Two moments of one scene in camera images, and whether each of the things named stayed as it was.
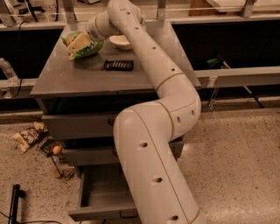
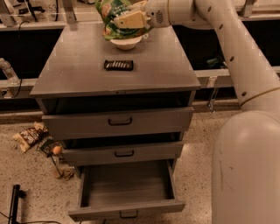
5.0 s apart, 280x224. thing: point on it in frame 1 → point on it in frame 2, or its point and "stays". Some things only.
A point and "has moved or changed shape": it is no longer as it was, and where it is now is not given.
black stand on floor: [17, 193] stays
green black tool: [218, 62] stays
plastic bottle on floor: [52, 164] stays
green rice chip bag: [69, 38] has moved or changed shape
